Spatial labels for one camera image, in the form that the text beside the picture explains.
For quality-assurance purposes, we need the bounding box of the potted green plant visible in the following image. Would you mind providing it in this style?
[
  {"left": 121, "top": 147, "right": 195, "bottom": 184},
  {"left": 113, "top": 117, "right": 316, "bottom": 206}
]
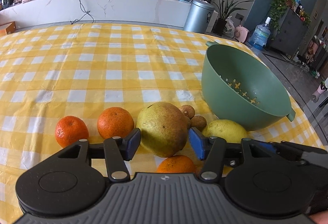
[{"left": 211, "top": 0, "right": 253, "bottom": 35}]

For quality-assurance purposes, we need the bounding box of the grey metal trash can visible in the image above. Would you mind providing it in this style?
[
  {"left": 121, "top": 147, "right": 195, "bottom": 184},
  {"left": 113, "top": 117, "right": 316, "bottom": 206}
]
[{"left": 183, "top": 0, "right": 215, "bottom": 33}]

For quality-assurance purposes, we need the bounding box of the white TV console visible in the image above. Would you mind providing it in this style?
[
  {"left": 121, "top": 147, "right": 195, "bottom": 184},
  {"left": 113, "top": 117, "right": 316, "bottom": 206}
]
[{"left": 1, "top": 0, "right": 191, "bottom": 29}]

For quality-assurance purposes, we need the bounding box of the black power cable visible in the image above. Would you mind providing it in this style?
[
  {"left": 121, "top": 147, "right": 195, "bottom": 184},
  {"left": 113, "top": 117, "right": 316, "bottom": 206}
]
[{"left": 70, "top": 0, "right": 95, "bottom": 26}]

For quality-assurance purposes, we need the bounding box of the yellow lemon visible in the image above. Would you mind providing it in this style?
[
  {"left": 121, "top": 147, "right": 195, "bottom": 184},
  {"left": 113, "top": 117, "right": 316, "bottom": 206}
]
[{"left": 202, "top": 119, "right": 248, "bottom": 143}]

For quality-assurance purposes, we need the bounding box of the trailing ivy plant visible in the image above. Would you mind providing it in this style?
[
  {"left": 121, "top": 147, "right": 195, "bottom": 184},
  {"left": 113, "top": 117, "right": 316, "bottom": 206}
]
[{"left": 269, "top": 0, "right": 295, "bottom": 32}]

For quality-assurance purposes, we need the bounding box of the white plastic bag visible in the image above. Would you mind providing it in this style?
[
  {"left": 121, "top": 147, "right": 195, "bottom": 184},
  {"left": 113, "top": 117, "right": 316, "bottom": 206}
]
[{"left": 223, "top": 16, "right": 235, "bottom": 38}]

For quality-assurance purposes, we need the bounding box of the orange cardboard box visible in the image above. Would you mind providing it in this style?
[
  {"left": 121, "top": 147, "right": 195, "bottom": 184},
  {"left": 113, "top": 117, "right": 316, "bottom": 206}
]
[{"left": 0, "top": 21, "right": 16, "bottom": 36}]

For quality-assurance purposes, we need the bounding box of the large yellow-green pear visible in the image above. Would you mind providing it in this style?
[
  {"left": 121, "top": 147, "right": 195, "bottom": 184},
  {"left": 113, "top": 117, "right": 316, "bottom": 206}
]
[{"left": 136, "top": 102, "right": 188, "bottom": 157}]

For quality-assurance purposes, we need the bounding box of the dark grey cabinet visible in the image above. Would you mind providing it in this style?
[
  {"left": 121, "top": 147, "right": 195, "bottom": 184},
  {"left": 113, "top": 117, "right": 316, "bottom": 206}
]
[{"left": 267, "top": 8, "right": 308, "bottom": 56}]

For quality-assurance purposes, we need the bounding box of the yellow checked tablecloth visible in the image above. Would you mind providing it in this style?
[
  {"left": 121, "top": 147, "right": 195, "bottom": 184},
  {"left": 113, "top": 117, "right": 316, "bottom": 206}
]
[{"left": 0, "top": 23, "right": 326, "bottom": 224}]

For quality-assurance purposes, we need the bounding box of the green colander bowl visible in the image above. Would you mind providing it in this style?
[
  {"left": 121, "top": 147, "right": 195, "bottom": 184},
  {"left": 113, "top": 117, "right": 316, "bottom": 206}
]
[{"left": 201, "top": 42, "right": 296, "bottom": 131}]

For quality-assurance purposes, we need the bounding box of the orange mandarin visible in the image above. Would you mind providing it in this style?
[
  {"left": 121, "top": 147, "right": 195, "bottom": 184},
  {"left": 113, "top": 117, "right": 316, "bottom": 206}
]
[
  {"left": 55, "top": 116, "right": 89, "bottom": 148},
  {"left": 97, "top": 107, "right": 134, "bottom": 139},
  {"left": 156, "top": 155, "right": 196, "bottom": 174}
]

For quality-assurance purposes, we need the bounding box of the blue water jug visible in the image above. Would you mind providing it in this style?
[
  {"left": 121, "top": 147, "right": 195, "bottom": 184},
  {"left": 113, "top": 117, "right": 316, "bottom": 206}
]
[{"left": 249, "top": 17, "right": 271, "bottom": 50}]

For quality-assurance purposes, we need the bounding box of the pink pig toy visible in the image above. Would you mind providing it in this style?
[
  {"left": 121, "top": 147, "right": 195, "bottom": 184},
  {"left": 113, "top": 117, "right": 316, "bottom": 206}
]
[{"left": 234, "top": 25, "right": 249, "bottom": 43}]

